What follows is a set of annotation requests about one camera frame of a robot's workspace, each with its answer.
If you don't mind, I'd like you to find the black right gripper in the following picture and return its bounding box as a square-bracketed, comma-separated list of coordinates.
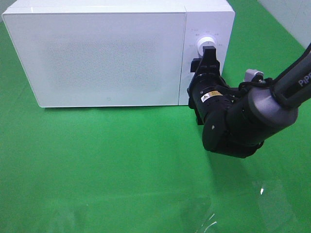
[188, 46, 230, 125]

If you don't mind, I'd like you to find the white microwave door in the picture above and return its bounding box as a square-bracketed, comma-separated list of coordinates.
[3, 13, 185, 107]

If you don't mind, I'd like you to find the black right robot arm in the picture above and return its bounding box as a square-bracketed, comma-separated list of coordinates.
[187, 46, 311, 158]

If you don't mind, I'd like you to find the upper white round knob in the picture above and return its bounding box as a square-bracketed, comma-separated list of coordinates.
[197, 35, 216, 58]

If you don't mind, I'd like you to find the white microwave oven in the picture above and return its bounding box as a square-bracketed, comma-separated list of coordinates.
[2, 0, 235, 105]

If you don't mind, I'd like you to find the green table cloth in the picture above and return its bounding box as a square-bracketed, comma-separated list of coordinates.
[0, 22, 311, 233]

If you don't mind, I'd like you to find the white wall panel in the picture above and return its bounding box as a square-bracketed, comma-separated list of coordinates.
[259, 0, 311, 48]

